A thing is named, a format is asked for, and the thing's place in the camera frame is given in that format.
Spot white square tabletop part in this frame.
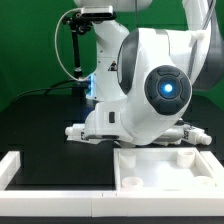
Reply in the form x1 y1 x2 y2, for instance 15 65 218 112
114 148 217 191

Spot white cable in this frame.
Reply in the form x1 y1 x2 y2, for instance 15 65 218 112
54 8 91 82

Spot white U-shaped fence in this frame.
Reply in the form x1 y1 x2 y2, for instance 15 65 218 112
0 151 224 217

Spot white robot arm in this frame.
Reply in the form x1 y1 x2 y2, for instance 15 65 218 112
75 0 224 146

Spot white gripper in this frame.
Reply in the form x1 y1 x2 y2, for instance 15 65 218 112
84 101 133 143

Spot black camera stand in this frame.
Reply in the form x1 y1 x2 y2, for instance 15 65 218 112
61 12 118 98

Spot black cables on table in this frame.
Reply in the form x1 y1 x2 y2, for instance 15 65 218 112
8 79 91 108

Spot grey camera on stand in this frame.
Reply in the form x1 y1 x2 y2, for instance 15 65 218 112
81 6 113 18

